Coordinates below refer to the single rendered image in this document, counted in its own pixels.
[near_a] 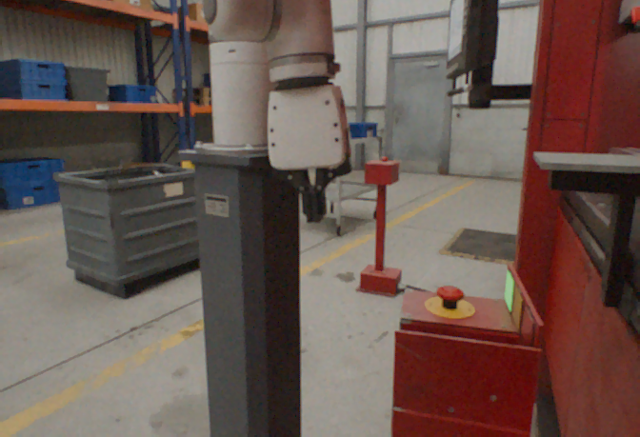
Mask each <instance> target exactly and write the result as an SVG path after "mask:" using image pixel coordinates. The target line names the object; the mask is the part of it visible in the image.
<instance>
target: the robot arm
mask: <svg viewBox="0 0 640 437"><path fill-rule="evenodd" d="M202 4H203V8H202V12H204V17H205V21H206V23H207V26H208V27H209V39H210V79H211V99H212V118H213V138H214V143H213V144H203V142H197V145H196V146H194V151H195V152H198V153H205V154H224V155H253V154H269V155H270V162H271V164H272V174H271V175H272V177H274V178H278V179H283V180H288V181H289V182H291V183H292V184H293V185H294V186H295V187H296V188H297V190H298V192H300V193H301V200H302V210H303V215H306V217H307V223H311V222H314V223H319V222H320V221H322V220H323V219H324V215H326V214H327V211H328V210H327V197H326V188H327V187H328V186H329V185H330V183H331V182H332V181H333V180H334V179H335V178H337V177H341V176H344V175H347V174H350V173H351V172H352V165H351V162H350V158H351V144H350V130H349V122H348V116H347V110H346V105H345V100H344V96H343V92H342V89H341V87H340V86H335V85H334V83H332V82H329V80H333V79H335V75H336V73H338V72H341V64H340V62H335V61H334V60H335V59H336V58H335V44H334V30H333V18H332V4H331V0H202ZM278 85H279V86H278ZM337 166H339V167H338V168H335V169H330V168H331V167H337ZM288 169H292V171H291V170H288ZM308 169H315V181H314V188H313V189H312V185H311V182H310V176H309V171H308Z"/></svg>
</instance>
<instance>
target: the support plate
mask: <svg viewBox="0 0 640 437"><path fill-rule="evenodd" d="M533 158H534V159H535V161H536V162H537V164H538V165H539V166H540V168H541V169H560V170H581V171H602V172H624V173H640V155H615V154H583V153H551V152H535V153H534V154H533Z"/></svg>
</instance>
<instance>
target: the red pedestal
mask: <svg viewBox="0 0 640 437"><path fill-rule="evenodd" d="M399 169H400V161H388V158H387V157H382V159H381V160H373V161H370V162H367V163H365V184H374V185H377V198H376V231H375V264H374V265H370V264H368V265H367V266H366V267H365V268H364V269H363V270H362V271H361V272H360V285H359V286H358V287H357V288H356V289H355V291H359V292H365V293H370V294H375V295H381V296H386V297H391V298H394V297H395V296H396V294H397V293H398V291H397V289H398V285H399V283H400V282H401V281H402V269H400V268H389V267H384V264H385V235H386V206H387V185H389V186H391V185H392V184H394V183H396V182H397V181H399Z"/></svg>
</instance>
